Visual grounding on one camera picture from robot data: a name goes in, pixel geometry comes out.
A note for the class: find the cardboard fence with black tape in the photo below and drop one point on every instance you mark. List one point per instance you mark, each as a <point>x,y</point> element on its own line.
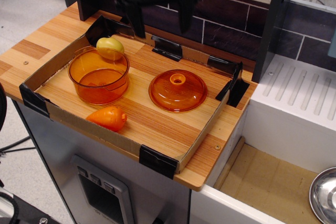
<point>183,146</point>

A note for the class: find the white toy sink unit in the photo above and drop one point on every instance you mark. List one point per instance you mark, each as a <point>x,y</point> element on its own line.
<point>284,140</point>

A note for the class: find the orange toy carrot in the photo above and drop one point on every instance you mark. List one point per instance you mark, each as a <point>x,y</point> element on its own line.
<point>112,118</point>

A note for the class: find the orange transparent pot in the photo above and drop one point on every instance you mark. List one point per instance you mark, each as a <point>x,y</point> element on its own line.
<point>100,75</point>

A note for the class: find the silver toy dishwasher front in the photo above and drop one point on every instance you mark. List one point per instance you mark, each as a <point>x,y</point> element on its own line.
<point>99,185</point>

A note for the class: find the yellow toy potato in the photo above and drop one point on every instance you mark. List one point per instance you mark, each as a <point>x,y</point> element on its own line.
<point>110,48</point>

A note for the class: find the silver metal bowl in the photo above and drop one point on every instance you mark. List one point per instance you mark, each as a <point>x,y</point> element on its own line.
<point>322,196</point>

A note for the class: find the orange transparent pot lid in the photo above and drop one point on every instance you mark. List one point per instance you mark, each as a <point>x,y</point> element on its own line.
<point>177,91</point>

